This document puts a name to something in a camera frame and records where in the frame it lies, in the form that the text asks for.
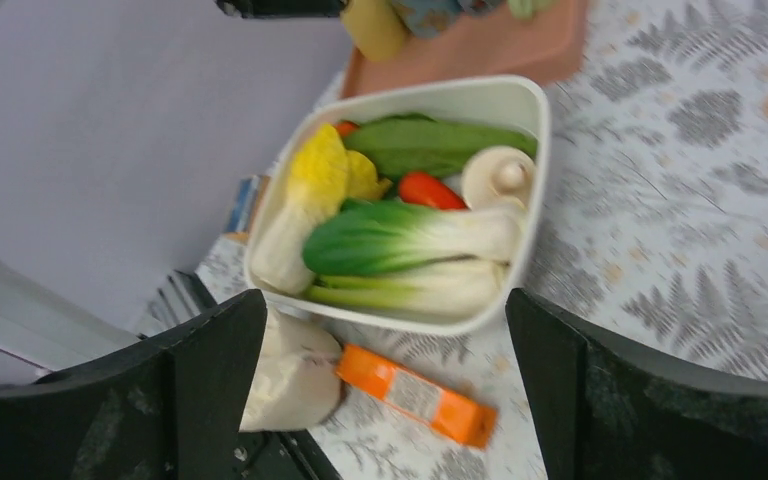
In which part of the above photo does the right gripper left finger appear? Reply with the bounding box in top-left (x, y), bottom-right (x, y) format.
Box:
top-left (0, 290), bottom-right (267, 479)

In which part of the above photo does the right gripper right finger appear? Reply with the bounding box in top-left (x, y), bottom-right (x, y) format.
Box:
top-left (505, 288), bottom-right (768, 479)

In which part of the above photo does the light green mug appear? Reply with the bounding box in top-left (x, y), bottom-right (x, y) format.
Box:
top-left (507, 0), bottom-right (556, 20)

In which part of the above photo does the cream cloth bag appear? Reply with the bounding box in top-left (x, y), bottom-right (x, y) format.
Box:
top-left (239, 306), bottom-right (343, 432)

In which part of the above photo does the orange tube package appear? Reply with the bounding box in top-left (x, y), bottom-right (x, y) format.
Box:
top-left (336, 344), bottom-right (497, 449)

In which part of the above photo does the lower bok choy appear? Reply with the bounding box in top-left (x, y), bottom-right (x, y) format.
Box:
top-left (304, 259), bottom-right (508, 317)

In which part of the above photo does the bok choy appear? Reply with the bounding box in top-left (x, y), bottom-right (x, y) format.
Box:
top-left (302, 201), bottom-right (526, 276)
top-left (304, 259), bottom-right (508, 317)

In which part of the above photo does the blue labelled box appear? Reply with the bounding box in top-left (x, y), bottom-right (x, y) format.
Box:
top-left (223, 175), bottom-right (271, 245)

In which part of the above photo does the white mushroom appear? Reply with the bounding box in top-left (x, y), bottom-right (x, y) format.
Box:
top-left (460, 146), bottom-right (536, 209)

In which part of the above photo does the upper bok choy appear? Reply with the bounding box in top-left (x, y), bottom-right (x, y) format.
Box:
top-left (302, 201), bottom-right (526, 276)

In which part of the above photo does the white vegetable tub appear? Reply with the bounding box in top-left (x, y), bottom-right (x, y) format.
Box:
top-left (243, 75), bottom-right (552, 336)

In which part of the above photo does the yellow napa cabbage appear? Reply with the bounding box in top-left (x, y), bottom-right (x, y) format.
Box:
top-left (247, 124), bottom-right (392, 295)

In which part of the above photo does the red pepper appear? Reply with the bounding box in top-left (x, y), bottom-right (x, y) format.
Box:
top-left (397, 171), bottom-right (468, 210)

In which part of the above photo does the green leaf vegetable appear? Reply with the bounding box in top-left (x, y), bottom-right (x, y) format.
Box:
top-left (343, 113), bottom-right (539, 180)

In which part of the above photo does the pink tray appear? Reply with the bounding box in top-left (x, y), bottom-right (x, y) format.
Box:
top-left (340, 0), bottom-right (588, 99)

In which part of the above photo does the yellow cup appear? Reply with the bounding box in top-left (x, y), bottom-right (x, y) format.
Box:
top-left (340, 0), bottom-right (409, 62)

